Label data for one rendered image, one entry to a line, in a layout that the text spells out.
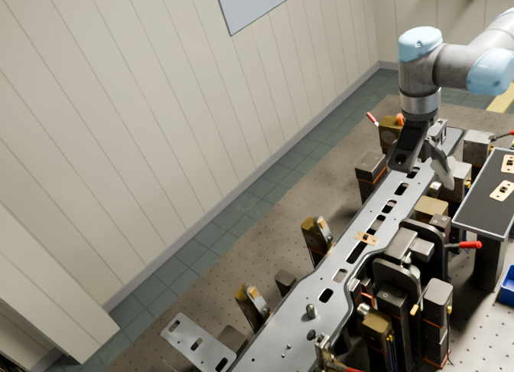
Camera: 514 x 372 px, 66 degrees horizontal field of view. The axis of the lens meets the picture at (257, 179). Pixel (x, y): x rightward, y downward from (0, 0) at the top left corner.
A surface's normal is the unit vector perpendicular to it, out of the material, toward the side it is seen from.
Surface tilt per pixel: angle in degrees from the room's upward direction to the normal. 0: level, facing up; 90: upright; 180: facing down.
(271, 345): 0
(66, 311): 90
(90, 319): 90
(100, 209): 90
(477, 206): 0
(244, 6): 90
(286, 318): 0
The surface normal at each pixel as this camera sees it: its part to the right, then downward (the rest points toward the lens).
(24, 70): 0.68, 0.29
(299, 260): -0.28, -0.74
